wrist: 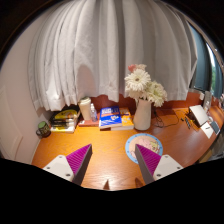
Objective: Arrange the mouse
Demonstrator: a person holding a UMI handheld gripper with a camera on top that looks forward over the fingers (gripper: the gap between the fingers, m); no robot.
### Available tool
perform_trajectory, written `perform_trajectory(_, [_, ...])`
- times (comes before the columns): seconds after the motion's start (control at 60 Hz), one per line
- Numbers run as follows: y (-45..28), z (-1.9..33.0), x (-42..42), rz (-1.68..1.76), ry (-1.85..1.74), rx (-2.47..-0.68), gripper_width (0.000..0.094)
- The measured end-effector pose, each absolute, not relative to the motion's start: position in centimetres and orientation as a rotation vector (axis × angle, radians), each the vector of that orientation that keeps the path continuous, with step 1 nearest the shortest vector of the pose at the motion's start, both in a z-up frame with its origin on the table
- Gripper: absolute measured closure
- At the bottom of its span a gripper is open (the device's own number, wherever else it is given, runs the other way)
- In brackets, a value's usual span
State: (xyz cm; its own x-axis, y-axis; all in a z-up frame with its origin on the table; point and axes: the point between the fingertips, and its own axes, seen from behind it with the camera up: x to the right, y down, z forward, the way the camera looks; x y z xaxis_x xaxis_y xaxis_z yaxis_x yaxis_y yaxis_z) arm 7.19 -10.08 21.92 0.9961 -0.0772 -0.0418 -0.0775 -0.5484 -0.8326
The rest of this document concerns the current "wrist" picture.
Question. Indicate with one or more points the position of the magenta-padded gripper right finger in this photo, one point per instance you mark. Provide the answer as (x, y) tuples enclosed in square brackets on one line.
[(165, 166)]

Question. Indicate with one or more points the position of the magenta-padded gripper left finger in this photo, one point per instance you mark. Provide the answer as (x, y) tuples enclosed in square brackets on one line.
[(60, 166)]

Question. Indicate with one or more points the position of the round blue-rimmed mouse pad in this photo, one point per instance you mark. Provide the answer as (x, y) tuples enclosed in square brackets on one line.
[(145, 141)]

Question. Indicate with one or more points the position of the dark mug green inside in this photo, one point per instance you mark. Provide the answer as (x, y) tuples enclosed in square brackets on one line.
[(43, 130)]

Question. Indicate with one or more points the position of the dark book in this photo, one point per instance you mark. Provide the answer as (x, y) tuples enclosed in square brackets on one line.
[(62, 120), (61, 124)]

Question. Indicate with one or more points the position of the red notebook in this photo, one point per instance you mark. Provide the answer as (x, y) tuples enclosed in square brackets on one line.
[(86, 123)]

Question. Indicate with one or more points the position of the white notepad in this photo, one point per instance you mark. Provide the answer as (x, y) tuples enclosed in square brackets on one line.
[(206, 130)]

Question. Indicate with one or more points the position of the white ceramic vase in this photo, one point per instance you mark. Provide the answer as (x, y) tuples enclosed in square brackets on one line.
[(142, 115)]

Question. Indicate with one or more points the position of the orange book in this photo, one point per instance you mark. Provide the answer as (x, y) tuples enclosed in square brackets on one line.
[(127, 120)]

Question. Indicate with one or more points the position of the clear spray bottle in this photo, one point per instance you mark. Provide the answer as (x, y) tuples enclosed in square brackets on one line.
[(94, 115)]

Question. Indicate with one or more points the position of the white laptop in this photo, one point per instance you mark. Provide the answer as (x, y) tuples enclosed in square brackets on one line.
[(199, 115)]

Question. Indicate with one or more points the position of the cream lidded tumbler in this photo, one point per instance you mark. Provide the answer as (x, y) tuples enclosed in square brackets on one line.
[(85, 109)]

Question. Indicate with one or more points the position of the blue book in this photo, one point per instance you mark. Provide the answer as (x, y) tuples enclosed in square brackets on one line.
[(110, 116)]

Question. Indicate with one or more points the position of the white flower bouquet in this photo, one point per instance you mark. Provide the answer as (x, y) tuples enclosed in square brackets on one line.
[(138, 80)]

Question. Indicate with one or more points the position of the grey-blue curtain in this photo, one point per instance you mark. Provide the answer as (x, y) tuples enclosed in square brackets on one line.
[(201, 66)]

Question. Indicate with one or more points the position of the white pleated curtain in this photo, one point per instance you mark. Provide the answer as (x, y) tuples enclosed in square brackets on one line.
[(106, 50)]

